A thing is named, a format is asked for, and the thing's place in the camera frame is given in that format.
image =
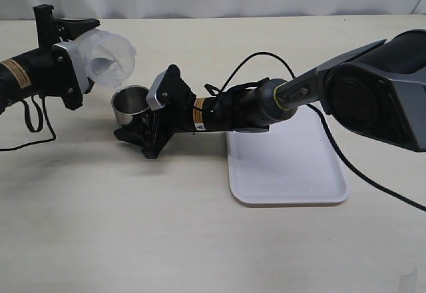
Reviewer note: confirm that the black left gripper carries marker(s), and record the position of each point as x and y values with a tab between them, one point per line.
50	31

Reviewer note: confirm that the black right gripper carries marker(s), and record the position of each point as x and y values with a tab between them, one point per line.
176	117

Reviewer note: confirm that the stainless steel cup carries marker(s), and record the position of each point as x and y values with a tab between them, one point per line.
128	103

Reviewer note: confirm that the clear plastic water pitcher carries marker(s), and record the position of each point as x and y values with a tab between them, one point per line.
108	58

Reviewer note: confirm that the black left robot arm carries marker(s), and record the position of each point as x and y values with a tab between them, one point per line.
21	78

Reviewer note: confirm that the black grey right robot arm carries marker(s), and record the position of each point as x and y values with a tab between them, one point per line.
376	91

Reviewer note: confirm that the white rectangular plastic tray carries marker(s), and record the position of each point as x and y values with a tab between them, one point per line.
291	164

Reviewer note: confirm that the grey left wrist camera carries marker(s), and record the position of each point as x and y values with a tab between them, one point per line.
69	54

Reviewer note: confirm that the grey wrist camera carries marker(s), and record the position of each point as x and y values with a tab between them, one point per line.
157	97
69	54

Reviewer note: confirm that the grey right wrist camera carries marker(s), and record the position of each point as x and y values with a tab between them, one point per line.
157	97

